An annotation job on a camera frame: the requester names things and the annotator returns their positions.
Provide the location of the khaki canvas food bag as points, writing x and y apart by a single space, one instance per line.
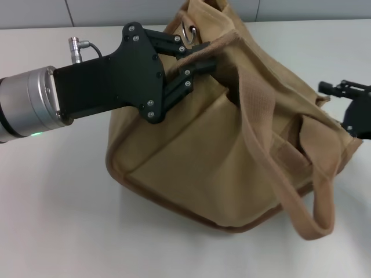
208 156

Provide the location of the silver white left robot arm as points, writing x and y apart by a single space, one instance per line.
26 104

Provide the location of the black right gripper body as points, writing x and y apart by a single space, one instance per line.
359 116

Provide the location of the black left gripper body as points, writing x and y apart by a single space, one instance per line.
116 84

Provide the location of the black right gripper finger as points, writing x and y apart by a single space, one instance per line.
342 89

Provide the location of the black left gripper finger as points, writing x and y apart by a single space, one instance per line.
182 84
168 43

